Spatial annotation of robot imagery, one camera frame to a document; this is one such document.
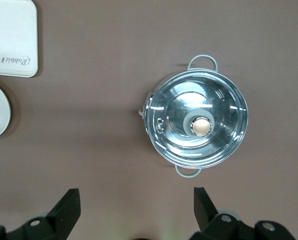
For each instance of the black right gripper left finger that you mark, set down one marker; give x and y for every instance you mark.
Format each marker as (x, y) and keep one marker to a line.
(64, 215)

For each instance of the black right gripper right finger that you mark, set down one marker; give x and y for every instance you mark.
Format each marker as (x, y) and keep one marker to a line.
(207, 217)

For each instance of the steel pot with glass lid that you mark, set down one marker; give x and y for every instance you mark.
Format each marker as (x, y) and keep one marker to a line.
(188, 173)

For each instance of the glass pot lid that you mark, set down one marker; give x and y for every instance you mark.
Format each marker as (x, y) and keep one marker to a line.
(213, 100)

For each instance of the cream rectangular rabbit tray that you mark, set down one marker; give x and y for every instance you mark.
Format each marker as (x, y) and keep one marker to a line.
(11, 32)

